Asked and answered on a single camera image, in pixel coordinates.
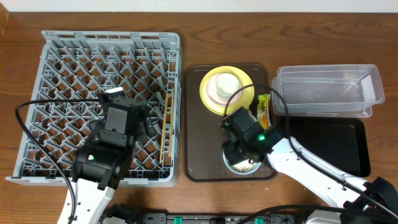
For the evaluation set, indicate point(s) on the yellow plate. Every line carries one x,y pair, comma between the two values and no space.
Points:
242,99

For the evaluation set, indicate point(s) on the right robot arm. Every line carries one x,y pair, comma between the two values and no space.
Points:
354,198

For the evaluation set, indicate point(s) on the cream cup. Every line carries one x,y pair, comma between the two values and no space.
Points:
227,84

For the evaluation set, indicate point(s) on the brown plastic serving tray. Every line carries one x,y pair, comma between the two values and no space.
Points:
203,137

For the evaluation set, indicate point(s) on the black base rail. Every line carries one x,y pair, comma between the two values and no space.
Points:
124,214

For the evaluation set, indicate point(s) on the light blue bowl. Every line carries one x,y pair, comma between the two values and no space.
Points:
242,168

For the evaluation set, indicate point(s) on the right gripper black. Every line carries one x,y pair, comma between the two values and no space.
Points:
232,149

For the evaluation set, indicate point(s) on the black waste tray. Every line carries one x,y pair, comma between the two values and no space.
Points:
339,141

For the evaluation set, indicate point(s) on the pink small plate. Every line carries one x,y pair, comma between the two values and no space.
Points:
212,93

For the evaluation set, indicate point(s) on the yellow green snack wrapper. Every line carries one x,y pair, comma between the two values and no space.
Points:
263,110

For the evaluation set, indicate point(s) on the clear plastic container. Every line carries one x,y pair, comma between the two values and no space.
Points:
345,90

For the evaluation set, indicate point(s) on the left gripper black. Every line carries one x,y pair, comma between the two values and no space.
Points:
123,102

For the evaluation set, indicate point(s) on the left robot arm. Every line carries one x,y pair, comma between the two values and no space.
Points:
105,158

